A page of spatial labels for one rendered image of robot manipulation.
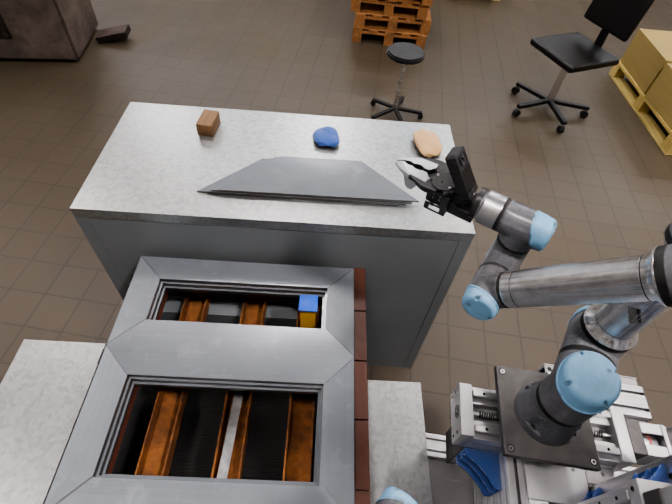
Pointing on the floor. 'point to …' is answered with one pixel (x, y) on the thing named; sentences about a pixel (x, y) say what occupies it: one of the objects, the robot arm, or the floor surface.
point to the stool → (402, 52)
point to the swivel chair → (584, 50)
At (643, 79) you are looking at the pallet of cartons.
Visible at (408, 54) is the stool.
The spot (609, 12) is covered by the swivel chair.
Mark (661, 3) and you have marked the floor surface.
